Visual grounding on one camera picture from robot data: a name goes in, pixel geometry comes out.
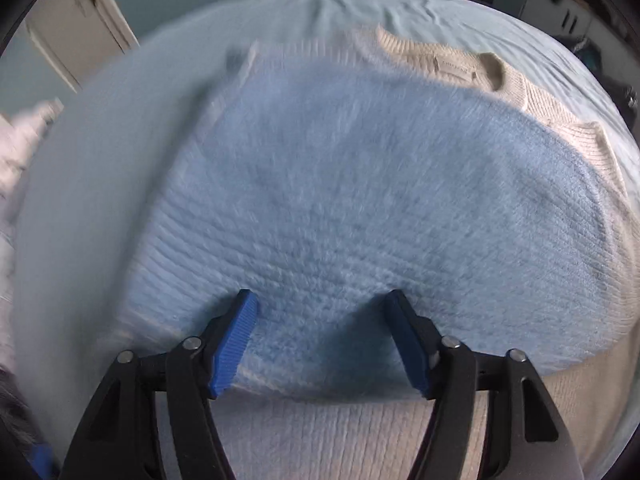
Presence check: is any grey crumpled bedsheet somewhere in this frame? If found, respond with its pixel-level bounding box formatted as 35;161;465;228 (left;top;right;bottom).
0;100;66;311

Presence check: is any cream room door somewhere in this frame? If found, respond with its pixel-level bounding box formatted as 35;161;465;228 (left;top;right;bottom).
25;0;141;93

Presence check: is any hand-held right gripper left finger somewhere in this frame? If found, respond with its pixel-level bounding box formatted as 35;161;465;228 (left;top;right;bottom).
60;288;261;480

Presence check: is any black garbage bag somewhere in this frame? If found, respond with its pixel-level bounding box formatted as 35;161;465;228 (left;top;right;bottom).
572;35;640;131

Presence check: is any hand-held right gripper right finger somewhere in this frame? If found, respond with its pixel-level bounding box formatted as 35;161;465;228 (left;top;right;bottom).
382;288;586;480

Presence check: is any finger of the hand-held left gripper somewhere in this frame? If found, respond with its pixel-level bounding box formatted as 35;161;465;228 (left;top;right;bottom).
29;441;57;480

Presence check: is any bed with light blue sheet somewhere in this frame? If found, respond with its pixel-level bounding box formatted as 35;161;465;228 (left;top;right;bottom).
12;0;640;480

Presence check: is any white low cabinet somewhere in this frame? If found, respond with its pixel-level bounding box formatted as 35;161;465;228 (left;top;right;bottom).
520;0;596;41

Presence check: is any cream and blue knit sweater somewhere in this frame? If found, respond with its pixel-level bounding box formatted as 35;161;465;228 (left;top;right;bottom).
107;25;640;480

